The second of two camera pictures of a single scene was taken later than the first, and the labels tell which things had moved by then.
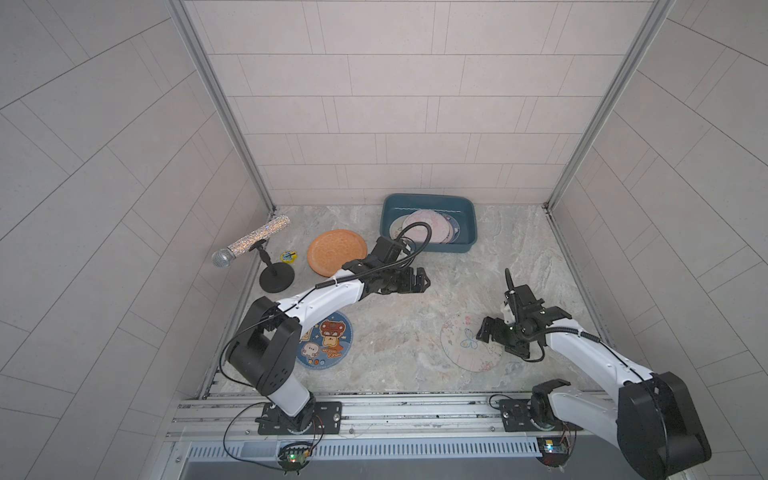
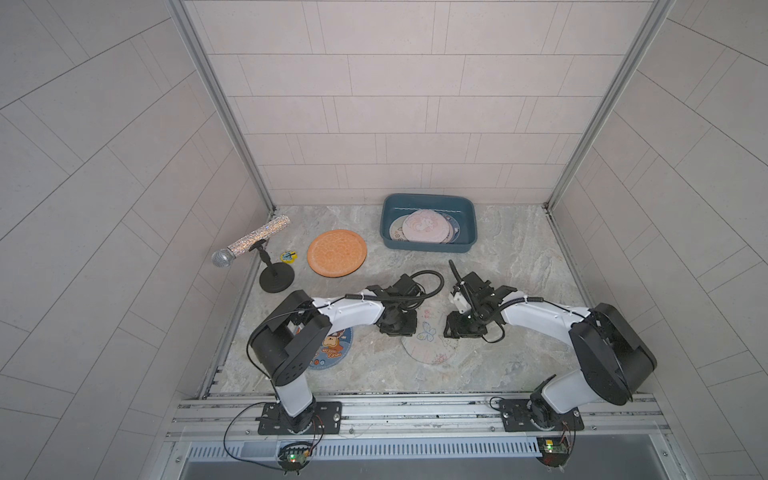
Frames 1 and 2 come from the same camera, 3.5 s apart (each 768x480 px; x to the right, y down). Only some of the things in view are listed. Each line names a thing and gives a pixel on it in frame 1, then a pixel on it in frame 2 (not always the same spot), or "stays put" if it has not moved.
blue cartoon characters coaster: [327, 344] stays put
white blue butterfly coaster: [462, 347] to [428, 344]
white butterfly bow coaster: [396, 226] stays put
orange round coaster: [329, 250] stays put
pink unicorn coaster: [441, 232] stays put
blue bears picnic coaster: [455, 226] stays put
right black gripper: [495, 324] to [452, 326]
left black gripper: [406, 285] to [410, 328]
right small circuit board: [555, 452] stays put
